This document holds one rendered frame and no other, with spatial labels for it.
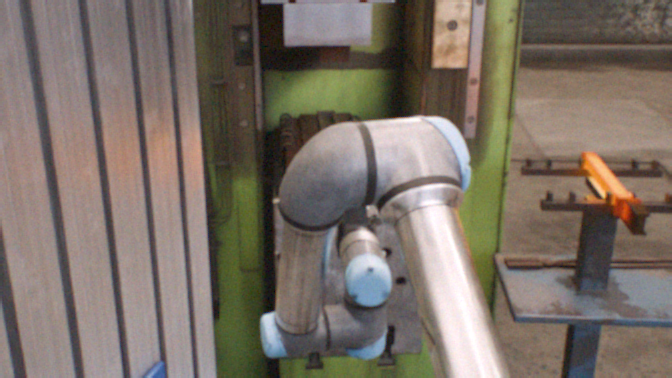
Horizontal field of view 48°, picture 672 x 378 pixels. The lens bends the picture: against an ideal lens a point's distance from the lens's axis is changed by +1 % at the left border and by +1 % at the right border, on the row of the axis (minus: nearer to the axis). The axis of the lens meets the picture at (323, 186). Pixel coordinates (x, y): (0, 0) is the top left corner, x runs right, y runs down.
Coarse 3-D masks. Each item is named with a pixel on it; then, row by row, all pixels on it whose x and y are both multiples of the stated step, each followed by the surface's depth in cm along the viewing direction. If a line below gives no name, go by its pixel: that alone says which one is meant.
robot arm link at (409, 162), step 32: (384, 128) 98; (416, 128) 99; (448, 128) 100; (384, 160) 96; (416, 160) 96; (448, 160) 98; (384, 192) 97; (416, 192) 95; (448, 192) 96; (384, 224) 101; (416, 224) 94; (448, 224) 94; (416, 256) 93; (448, 256) 91; (416, 288) 92; (448, 288) 89; (480, 288) 92; (448, 320) 88; (480, 320) 88; (448, 352) 87; (480, 352) 86
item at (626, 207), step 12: (588, 156) 174; (588, 168) 172; (600, 168) 167; (600, 180) 162; (612, 180) 160; (612, 192) 154; (624, 192) 153; (624, 204) 148; (636, 204) 145; (624, 216) 148; (636, 216) 142; (648, 216) 140; (636, 228) 142
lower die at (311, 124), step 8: (320, 112) 217; (296, 120) 216; (304, 120) 213; (312, 120) 213; (320, 120) 209; (336, 120) 209; (344, 120) 212; (352, 120) 212; (296, 128) 209; (304, 128) 205; (312, 128) 205; (320, 128) 202; (288, 136) 202; (296, 136) 202; (304, 136) 198; (312, 136) 199; (296, 144) 195; (304, 144) 192; (288, 152) 189; (296, 152) 189; (288, 160) 183
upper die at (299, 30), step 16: (288, 16) 167; (304, 16) 167; (320, 16) 167; (336, 16) 168; (352, 16) 168; (368, 16) 168; (288, 32) 168; (304, 32) 168; (320, 32) 169; (336, 32) 169; (352, 32) 169; (368, 32) 169
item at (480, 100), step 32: (416, 0) 194; (480, 0) 183; (512, 0) 184; (416, 32) 195; (480, 32) 185; (512, 32) 187; (416, 64) 196; (480, 64) 188; (512, 64) 190; (416, 96) 197; (448, 96) 191; (480, 96) 192; (512, 96) 192; (480, 128) 195; (512, 128) 195; (480, 160) 199; (480, 192) 202; (480, 224) 206; (480, 256) 209
